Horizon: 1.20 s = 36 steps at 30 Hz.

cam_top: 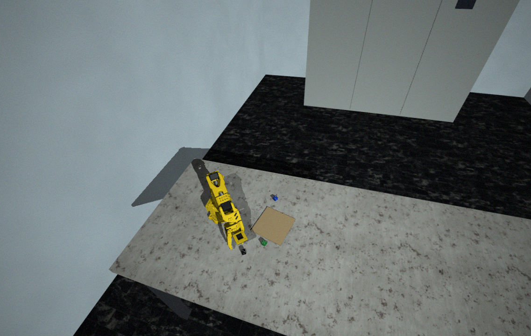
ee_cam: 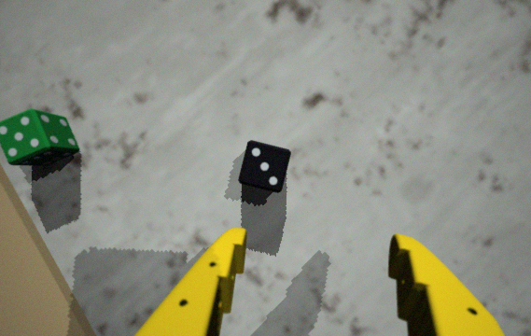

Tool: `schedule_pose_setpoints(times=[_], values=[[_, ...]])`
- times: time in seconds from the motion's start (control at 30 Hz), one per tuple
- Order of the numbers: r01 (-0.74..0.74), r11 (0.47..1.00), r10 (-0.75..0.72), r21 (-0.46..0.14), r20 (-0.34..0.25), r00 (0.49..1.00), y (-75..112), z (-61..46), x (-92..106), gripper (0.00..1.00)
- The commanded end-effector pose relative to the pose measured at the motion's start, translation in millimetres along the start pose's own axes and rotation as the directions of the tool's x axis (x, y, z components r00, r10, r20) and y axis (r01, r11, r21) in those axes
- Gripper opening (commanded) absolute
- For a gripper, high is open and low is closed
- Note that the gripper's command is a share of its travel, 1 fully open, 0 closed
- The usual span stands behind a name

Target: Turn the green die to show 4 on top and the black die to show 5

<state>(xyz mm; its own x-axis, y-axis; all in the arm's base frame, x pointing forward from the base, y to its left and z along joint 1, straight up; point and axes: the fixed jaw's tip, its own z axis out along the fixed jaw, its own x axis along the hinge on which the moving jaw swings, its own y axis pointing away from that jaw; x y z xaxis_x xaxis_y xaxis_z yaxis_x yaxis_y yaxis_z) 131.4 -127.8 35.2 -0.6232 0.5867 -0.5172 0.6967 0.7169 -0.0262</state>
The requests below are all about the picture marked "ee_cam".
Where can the green die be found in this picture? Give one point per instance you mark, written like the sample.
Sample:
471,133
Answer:
35,137

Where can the black die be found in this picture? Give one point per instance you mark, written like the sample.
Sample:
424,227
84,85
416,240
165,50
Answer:
264,166

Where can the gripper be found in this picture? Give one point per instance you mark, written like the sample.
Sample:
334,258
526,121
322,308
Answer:
429,297

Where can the tan square mat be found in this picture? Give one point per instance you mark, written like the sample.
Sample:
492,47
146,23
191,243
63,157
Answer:
35,299

